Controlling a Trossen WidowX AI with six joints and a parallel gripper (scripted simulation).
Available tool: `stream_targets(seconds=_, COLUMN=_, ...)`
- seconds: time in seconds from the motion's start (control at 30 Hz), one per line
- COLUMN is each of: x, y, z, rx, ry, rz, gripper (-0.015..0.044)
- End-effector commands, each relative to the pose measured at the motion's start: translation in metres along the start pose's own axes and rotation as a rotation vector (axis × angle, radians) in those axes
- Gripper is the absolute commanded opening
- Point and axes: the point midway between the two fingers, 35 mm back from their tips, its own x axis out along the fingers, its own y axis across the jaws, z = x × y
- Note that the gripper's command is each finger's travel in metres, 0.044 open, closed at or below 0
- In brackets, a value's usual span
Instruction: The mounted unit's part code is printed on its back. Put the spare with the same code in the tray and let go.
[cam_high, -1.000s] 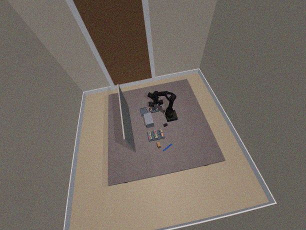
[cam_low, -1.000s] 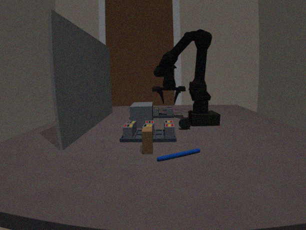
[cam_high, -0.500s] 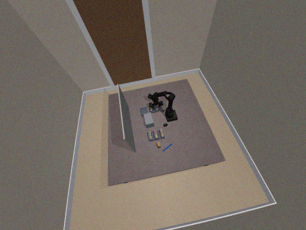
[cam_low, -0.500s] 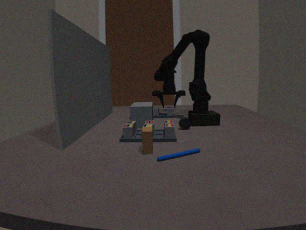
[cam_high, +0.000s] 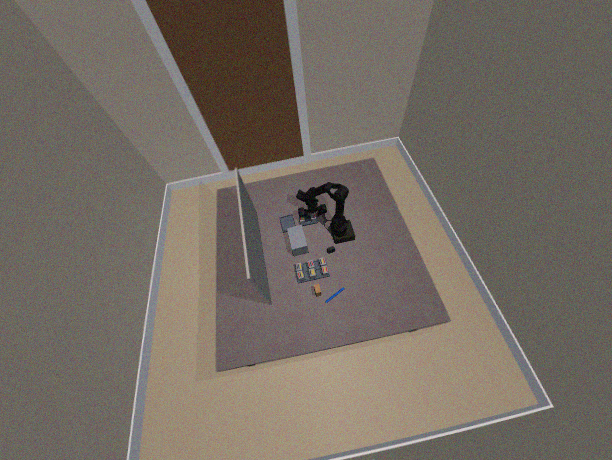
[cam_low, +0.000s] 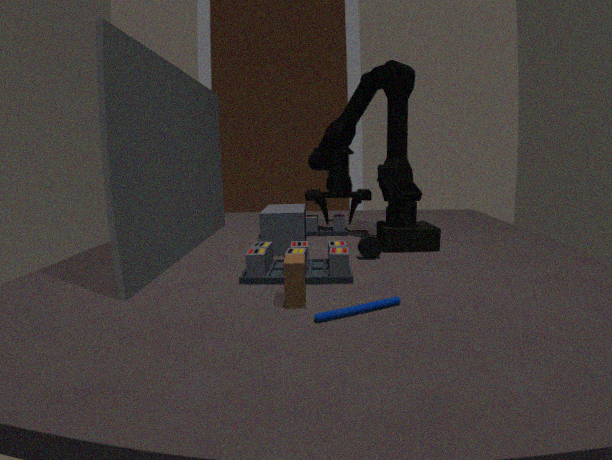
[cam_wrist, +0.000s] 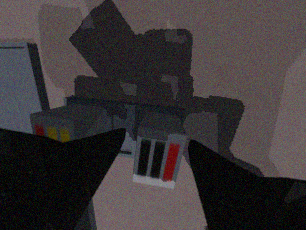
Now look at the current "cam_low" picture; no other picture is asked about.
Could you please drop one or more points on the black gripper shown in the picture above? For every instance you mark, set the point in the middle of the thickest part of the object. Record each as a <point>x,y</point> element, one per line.
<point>338,183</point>

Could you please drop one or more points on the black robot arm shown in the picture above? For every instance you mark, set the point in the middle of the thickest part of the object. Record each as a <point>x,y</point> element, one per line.
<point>395,175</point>

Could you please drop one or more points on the grey flat panel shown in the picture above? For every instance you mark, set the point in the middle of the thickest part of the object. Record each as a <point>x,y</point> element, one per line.
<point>160,144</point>

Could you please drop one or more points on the brown rectangular block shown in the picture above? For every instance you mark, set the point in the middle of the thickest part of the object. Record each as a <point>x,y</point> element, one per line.
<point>294,281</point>

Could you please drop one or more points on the blue rod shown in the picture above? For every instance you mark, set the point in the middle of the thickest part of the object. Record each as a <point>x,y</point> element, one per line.
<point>383,303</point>

